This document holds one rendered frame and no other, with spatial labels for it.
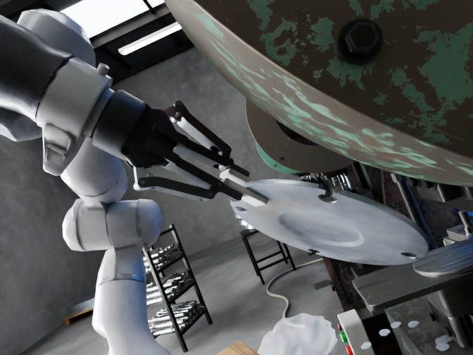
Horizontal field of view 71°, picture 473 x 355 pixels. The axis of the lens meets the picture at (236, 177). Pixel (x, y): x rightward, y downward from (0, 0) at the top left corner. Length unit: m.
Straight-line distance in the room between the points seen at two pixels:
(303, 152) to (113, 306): 1.47
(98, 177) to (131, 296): 0.27
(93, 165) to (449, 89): 0.57
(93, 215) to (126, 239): 0.09
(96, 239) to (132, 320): 0.19
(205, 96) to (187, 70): 0.70
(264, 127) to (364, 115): 1.81
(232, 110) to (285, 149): 5.50
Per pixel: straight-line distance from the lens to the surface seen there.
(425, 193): 0.72
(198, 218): 7.50
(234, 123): 7.37
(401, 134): 0.19
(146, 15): 6.36
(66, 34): 0.52
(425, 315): 0.87
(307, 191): 0.40
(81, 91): 0.39
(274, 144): 1.98
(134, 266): 0.81
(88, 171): 0.66
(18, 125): 0.47
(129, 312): 0.76
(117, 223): 0.77
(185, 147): 0.43
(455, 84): 0.20
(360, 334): 0.97
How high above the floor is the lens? 1.06
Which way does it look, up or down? 1 degrees up
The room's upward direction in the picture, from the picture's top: 22 degrees counter-clockwise
